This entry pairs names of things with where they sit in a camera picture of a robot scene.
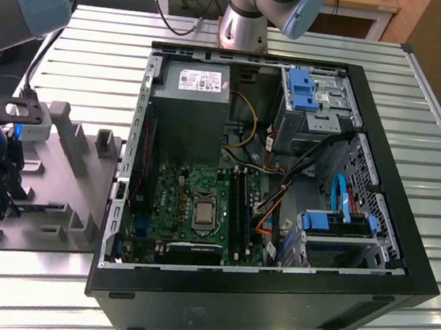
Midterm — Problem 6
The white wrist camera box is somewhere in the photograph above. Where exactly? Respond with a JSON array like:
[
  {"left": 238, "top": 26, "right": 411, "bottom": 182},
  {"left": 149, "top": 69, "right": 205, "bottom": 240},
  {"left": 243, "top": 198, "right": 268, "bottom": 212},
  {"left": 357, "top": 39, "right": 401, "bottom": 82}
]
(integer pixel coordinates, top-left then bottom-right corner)
[{"left": 2, "top": 97, "right": 56, "bottom": 145}]

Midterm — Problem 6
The grey parts rack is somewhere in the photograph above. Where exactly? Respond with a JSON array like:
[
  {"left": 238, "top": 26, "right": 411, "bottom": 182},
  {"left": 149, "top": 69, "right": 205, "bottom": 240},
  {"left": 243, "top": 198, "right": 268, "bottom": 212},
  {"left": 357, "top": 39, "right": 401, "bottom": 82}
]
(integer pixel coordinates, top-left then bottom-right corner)
[{"left": 0, "top": 94, "right": 132, "bottom": 267}]

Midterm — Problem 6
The CPU in metal socket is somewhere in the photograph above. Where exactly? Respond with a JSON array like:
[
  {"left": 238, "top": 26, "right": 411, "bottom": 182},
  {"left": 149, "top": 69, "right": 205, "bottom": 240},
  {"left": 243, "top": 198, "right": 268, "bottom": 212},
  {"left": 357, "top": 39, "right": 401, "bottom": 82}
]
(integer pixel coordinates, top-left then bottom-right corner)
[{"left": 188, "top": 192, "right": 220, "bottom": 233}]

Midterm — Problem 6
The black graphics card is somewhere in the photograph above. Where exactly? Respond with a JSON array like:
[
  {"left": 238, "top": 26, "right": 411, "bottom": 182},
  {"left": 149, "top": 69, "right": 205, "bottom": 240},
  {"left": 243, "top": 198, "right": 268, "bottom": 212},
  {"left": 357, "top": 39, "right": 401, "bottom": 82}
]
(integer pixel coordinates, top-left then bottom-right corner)
[{"left": 153, "top": 237, "right": 224, "bottom": 271}]

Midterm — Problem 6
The grey power supply unit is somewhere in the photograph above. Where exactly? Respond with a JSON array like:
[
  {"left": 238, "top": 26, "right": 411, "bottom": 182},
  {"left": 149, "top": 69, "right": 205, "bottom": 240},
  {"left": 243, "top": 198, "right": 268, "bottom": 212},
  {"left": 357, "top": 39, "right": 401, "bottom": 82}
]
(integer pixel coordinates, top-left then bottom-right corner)
[{"left": 143, "top": 56, "right": 235, "bottom": 170}]

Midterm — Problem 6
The black open PC case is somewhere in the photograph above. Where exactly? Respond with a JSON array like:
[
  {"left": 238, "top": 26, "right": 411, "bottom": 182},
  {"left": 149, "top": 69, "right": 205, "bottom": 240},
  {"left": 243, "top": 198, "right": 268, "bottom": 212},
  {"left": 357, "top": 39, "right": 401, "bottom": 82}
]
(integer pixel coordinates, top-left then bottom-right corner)
[{"left": 80, "top": 35, "right": 441, "bottom": 330}]

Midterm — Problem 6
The blue flat data wire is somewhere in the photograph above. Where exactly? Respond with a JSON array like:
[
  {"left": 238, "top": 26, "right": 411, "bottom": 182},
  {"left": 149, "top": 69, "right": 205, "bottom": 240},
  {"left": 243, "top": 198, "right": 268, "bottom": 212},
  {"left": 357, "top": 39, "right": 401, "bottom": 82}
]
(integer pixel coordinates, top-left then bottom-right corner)
[{"left": 327, "top": 173, "right": 358, "bottom": 224}]

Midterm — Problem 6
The hard disk in blue carrier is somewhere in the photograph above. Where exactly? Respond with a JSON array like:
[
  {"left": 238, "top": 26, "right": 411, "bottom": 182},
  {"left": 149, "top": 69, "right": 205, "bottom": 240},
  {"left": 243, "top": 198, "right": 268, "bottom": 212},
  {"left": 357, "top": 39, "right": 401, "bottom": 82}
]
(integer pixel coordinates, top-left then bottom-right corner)
[{"left": 300, "top": 208, "right": 378, "bottom": 241}]

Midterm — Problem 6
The blue plastic drive latch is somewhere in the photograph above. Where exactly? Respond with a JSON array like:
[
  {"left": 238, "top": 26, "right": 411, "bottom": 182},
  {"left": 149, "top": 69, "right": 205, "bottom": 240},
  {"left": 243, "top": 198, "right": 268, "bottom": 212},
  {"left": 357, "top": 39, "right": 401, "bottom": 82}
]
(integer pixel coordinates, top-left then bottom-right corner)
[{"left": 284, "top": 67, "right": 321, "bottom": 114}]

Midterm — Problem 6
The silver drive cage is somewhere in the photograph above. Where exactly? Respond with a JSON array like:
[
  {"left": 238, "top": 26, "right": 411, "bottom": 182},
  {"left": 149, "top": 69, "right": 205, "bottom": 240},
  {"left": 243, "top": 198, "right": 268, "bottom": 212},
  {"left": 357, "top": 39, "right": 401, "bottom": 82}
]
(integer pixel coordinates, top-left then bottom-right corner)
[{"left": 272, "top": 66, "right": 369, "bottom": 161}]

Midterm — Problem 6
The yellow wire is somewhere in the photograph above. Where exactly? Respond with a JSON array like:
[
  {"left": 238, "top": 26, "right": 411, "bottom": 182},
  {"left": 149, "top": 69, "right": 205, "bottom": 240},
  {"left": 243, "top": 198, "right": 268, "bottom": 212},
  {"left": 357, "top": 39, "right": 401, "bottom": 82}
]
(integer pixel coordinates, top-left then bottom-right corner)
[{"left": 223, "top": 89, "right": 262, "bottom": 153}]

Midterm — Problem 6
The black cable bundle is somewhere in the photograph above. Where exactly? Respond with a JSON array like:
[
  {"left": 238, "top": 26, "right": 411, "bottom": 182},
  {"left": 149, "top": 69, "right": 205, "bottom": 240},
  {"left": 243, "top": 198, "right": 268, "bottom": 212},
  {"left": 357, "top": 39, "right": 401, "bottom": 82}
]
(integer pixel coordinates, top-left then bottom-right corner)
[{"left": 279, "top": 127, "right": 355, "bottom": 200}]

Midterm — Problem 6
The silver disk bay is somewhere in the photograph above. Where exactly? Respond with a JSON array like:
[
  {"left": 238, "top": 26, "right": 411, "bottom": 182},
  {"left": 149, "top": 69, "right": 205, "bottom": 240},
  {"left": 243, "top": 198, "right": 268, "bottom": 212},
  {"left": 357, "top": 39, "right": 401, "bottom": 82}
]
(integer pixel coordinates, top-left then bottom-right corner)
[{"left": 279, "top": 207, "right": 412, "bottom": 281}]

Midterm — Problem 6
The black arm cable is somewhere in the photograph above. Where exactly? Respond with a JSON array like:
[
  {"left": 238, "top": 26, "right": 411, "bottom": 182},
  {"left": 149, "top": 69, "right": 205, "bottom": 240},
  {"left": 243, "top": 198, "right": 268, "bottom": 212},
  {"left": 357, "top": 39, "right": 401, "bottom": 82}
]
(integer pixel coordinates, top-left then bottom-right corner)
[{"left": 137, "top": 0, "right": 225, "bottom": 41}]

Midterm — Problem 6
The orange wire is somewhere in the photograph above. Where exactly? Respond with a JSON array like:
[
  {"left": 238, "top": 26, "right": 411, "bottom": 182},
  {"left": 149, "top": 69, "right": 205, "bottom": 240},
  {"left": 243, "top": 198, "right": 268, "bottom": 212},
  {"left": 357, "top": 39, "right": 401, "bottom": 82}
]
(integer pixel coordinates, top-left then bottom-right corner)
[{"left": 254, "top": 199, "right": 283, "bottom": 238}]

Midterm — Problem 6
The green motherboard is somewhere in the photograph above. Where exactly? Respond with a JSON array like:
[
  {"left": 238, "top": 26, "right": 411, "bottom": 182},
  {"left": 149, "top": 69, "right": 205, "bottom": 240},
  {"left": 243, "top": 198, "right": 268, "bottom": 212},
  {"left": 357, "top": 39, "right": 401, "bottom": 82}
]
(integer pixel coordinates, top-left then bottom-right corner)
[{"left": 124, "top": 154, "right": 280, "bottom": 279}]

